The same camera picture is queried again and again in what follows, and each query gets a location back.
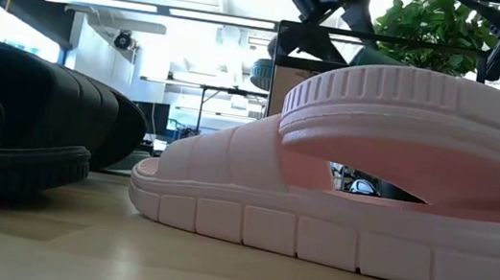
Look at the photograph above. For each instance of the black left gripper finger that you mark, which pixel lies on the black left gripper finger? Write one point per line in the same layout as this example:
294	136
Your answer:
325	48

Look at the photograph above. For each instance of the black foam slide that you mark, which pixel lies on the black foam slide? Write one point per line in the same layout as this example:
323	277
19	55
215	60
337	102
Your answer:
67	96
8	171

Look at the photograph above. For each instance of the pink foam slide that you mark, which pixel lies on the pink foam slide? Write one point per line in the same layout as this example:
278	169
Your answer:
267	229
425	134

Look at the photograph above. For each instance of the black computer monitor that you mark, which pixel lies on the black computer monitor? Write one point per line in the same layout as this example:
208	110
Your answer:
151	117

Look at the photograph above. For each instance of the round black wall camera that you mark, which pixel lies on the round black wall camera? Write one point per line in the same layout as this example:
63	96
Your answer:
123	40

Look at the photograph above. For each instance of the bright office window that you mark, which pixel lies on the bright office window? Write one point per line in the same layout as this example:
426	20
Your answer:
22	35

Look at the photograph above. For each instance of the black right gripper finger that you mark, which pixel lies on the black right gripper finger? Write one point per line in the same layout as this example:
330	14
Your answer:
496	51

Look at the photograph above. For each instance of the black leg standing desk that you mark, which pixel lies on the black leg standing desk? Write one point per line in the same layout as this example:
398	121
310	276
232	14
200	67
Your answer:
218	88

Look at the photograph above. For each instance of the green leafy plant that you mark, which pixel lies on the green leafy plant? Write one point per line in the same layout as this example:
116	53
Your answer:
433	33

